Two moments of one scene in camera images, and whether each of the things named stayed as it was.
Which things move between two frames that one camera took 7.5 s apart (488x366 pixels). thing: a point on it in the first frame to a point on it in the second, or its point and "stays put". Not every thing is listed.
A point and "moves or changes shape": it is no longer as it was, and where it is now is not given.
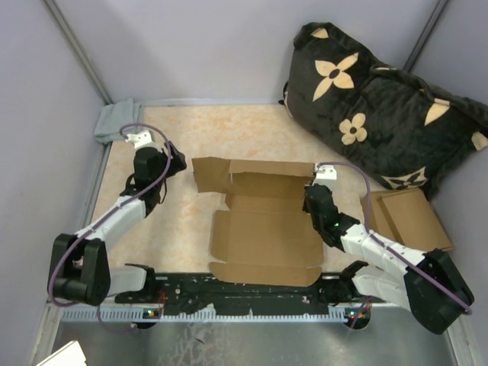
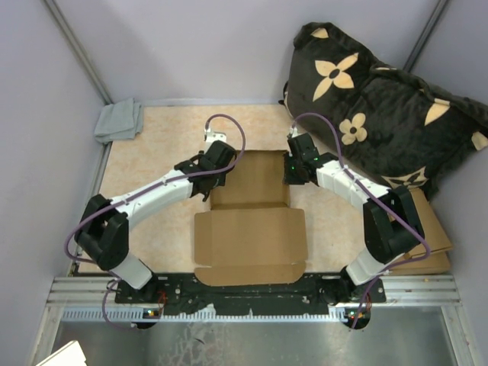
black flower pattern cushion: (403, 131) stays put
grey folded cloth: (123, 115) stays put
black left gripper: (177, 163) to (222, 179)
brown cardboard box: (264, 236) moves or changes shape
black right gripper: (305, 207) to (287, 178)
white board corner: (71, 354) stays put
